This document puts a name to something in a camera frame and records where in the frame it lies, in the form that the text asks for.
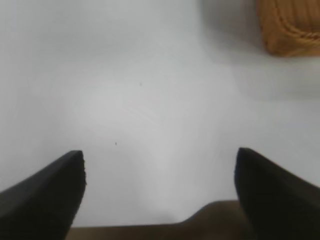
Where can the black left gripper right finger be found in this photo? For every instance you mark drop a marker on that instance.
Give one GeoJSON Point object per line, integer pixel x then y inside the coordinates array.
{"type": "Point", "coordinates": [275, 197]}

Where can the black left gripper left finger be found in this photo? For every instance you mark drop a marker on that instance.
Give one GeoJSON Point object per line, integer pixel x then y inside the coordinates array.
{"type": "Point", "coordinates": [42, 200]}

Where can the woven wicker basket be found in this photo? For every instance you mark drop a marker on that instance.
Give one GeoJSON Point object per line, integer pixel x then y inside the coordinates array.
{"type": "Point", "coordinates": [287, 27]}

